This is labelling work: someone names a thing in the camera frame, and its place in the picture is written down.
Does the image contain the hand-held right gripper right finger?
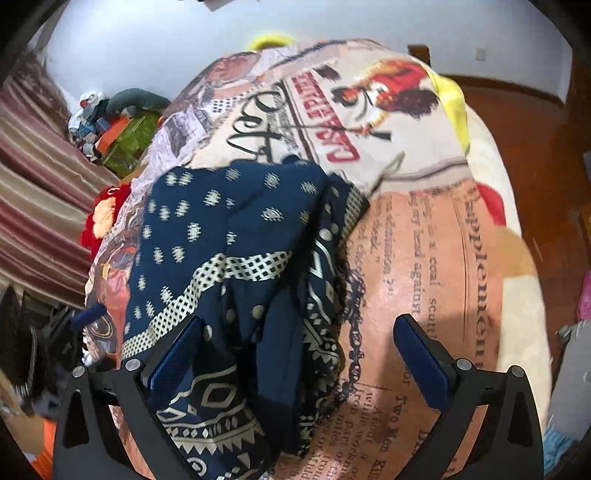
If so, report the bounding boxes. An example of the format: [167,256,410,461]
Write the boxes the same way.
[392,314,546,480]

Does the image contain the striped curtain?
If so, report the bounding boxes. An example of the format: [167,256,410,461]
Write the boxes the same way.
[0,51,116,305]

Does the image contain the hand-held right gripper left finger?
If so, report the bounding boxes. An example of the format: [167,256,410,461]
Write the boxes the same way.
[53,316,206,480]

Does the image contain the grey plush item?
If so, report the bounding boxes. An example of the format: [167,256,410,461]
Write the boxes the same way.
[106,88,171,114]

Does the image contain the orange box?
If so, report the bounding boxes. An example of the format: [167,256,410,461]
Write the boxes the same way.
[95,117,132,155]

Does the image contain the red crochet item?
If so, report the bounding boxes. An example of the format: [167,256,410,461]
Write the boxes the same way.
[81,187,132,252]

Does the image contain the green bag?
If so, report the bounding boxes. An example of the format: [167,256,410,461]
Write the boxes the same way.
[104,113,160,178]

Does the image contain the teal cloth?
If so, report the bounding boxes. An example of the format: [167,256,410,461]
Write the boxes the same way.
[545,429,573,476]

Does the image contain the navy patterned garment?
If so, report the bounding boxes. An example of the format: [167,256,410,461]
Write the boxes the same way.
[121,157,370,480]

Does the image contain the white cutout board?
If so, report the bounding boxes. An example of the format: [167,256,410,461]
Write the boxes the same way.
[547,323,591,444]

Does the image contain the newspaper print bed sheet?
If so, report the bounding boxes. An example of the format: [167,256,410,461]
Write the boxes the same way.
[83,39,504,480]

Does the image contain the pink cloth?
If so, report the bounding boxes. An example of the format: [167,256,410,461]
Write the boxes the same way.
[577,272,591,319]

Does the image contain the wooden bed post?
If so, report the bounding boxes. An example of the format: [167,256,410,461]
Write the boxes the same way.
[407,44,432,70]

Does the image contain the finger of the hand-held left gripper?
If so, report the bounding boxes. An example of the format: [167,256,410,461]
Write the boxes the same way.
[69,305,108,330]

